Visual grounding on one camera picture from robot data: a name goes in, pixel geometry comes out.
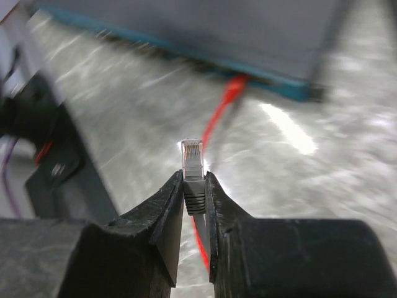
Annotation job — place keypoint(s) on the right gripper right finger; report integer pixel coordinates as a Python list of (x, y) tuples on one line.
[(252, 257)]

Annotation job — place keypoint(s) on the large black network switch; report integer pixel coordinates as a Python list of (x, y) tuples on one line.
[(280, 43)]

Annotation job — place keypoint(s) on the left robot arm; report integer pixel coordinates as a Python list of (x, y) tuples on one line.
[(66, 184)]

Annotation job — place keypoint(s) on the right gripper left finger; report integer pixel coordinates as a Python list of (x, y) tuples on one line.
[(136, 255)]

